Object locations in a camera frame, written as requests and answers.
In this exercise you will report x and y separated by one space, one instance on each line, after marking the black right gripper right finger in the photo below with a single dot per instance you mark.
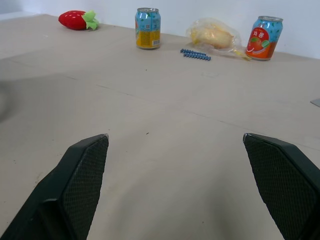
285 185

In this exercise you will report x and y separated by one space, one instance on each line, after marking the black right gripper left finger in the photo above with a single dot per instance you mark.
62 190

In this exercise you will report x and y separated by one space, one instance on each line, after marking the grey flat object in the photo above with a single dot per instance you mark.
316 102

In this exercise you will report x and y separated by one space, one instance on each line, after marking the blue red drink can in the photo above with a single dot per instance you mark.
263 38

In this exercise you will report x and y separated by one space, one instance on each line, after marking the bread in clear plastic bag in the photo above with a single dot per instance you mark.
215 36

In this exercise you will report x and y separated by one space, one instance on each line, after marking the red plush strawberry toy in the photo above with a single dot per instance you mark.
75 20

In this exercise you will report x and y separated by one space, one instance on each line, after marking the blue yellow drink can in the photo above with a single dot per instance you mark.
148 28

